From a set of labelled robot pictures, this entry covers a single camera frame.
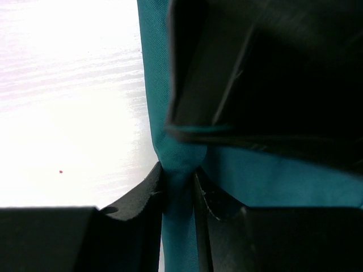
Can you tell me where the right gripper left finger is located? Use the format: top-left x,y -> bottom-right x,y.
1,163 -> 163,271

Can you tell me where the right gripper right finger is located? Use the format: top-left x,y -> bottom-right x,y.
193,169 -> 362,271

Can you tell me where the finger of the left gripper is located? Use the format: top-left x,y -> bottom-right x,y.
166,0 -> 362,175

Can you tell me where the teal cloth napkin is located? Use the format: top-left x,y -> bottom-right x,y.
137,1 -> 362,271

